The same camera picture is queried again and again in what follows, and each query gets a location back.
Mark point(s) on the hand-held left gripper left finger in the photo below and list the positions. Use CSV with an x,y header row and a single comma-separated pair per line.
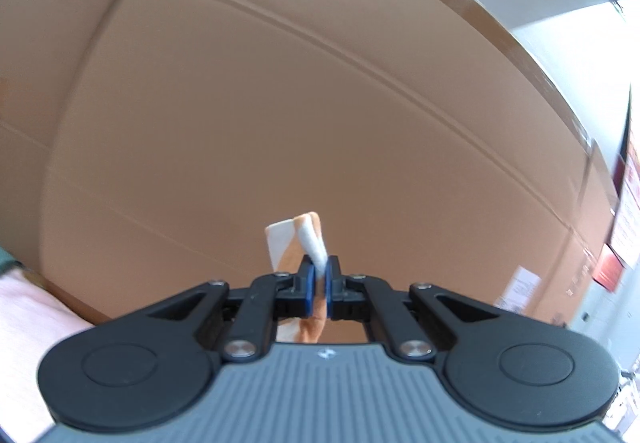
x,y
309,285

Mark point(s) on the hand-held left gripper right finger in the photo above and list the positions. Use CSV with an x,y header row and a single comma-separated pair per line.
x,y
331,288

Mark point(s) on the orange white striped garment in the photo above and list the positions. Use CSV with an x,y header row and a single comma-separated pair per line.
x,y
285,238

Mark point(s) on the large labelled cardboard box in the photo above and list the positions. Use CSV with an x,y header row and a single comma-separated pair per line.
x,y
325,98

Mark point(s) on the white shipping label with codes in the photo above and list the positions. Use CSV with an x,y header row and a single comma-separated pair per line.
x,y
520,288

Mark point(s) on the cardboard box with tape patch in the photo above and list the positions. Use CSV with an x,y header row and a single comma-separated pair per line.
x,y
597,203

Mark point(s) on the pink fleece blanket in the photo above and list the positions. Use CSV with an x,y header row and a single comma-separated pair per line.
x,y
30,348

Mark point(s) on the light teal cloth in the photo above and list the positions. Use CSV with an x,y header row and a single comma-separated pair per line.
x,y
7,263

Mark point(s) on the cardboard box with small sticker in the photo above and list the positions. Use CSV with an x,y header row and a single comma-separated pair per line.
x,y
30,123

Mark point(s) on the red wall poster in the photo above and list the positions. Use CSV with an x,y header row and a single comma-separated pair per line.
x,y
610,268

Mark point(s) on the wall calendar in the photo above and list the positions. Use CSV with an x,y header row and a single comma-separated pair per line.
x,y
630,203

